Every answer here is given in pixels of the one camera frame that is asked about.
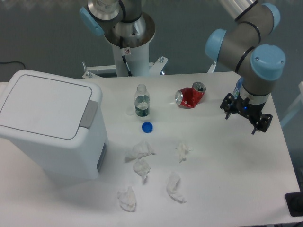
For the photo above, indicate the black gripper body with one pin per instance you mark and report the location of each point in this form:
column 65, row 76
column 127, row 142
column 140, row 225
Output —
column 249, row 111

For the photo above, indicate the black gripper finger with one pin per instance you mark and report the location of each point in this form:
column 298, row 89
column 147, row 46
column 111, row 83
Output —
column 228, row 105
column 261, row 123

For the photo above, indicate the blue plastic bottle behind arm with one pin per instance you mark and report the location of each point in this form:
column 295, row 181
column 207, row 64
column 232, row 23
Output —
column 237, row 87

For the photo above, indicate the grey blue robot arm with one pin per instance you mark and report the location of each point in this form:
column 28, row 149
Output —
column 241, row 50

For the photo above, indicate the crushed red soda can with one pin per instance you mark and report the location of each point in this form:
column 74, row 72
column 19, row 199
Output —
column 189, row 97

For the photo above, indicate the white plastic trash can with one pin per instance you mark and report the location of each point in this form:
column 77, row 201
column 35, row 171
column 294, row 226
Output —
column 56, row 121

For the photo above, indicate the crumpled white tissue upper right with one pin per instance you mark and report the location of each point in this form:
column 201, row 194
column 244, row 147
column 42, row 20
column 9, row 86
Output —
column 182, row 151

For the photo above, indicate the crumpled white tissue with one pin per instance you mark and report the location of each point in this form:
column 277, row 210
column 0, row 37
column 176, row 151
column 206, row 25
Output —
column 171, row 188
column 140, row 150
column 182, row 151
column 127, row 199
column 142, row 168

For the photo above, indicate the black device table corner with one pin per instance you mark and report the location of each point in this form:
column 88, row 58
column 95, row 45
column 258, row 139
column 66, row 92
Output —
column 294, row 202

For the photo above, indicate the blue bottle cap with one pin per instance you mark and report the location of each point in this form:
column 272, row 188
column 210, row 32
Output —
column 147, row 127

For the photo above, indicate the clear plastic water bottle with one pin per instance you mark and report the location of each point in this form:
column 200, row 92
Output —
column 142, row 101

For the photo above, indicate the crumpled white tissue lower right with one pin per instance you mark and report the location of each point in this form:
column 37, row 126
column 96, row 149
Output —
column 171, row 188

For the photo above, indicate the crumpled white tissue upper left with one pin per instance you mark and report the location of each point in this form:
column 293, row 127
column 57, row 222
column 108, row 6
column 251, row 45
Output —
column 140, row 150

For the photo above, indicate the crumpled white tissue middle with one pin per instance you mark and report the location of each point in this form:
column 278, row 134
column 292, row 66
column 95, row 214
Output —
column 142, row 168

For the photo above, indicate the crumpled white tissue bottom left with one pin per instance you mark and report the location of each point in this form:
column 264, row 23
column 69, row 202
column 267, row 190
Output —
column 127, row 199

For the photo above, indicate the white frame right edge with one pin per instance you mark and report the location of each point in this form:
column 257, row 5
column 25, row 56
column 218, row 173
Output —
column 293, row 108

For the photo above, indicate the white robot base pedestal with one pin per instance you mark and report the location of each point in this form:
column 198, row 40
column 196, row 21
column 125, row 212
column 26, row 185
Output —
column 130, row 44

